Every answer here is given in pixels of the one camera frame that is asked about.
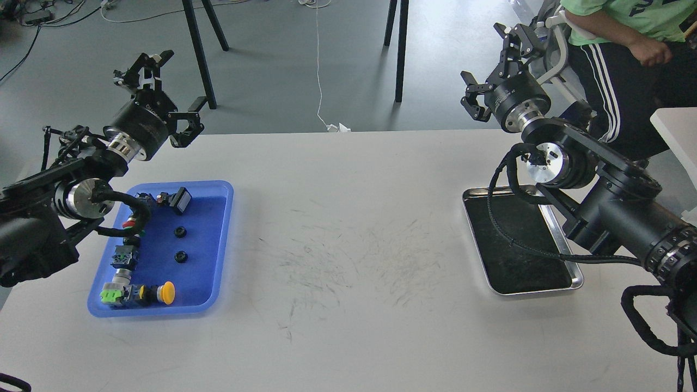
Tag black rectangular push button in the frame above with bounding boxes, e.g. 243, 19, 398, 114
155, 187, 192, 215

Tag person in green shirt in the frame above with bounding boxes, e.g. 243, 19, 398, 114
560, 1, 696, 161

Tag blue plastic tray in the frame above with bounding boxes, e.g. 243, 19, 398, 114
87, 180, 234, 317

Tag black table leg right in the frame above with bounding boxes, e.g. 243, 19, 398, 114
383, 0, 410, 103

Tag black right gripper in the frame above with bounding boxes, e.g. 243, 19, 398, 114
460, 23, 551, 133

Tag silver metal tray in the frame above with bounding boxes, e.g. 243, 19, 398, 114
462, 188, 584, 296

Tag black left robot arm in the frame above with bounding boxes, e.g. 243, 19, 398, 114
1, 50, 207, 287

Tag white cable on floor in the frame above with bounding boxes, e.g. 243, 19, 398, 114
297, 0, 352, 133

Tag red green pilot light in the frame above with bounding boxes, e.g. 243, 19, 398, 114
122, 215, 145, 247

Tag black green contact block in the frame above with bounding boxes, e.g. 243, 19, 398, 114
111, 245, 139, 271

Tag white office chair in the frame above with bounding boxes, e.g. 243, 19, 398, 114
530, 1, 596, 131

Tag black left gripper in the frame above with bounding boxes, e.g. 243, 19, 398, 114
103, 50, 207, 161

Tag black table leg left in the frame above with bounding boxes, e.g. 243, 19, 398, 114
182, 1, 230, 109

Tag small black gear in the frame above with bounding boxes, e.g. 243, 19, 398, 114
173, 226, 187, 238
174, 250, 188, 264

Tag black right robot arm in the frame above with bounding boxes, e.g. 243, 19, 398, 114
461, 23, 696, 390

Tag yellow mushroom push button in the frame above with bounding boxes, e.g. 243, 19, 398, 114
130, 281, 176, 306

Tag white side table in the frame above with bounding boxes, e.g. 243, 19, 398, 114
651, 107, 696, 186

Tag black cables on floor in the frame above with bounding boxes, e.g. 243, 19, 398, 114
0, 0, 118, 85

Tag green and grey switch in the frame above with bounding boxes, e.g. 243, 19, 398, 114
100, 268, 132, 308

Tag black table leg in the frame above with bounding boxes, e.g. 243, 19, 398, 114
383, 0, 410, 103
182, 1, 230, 109

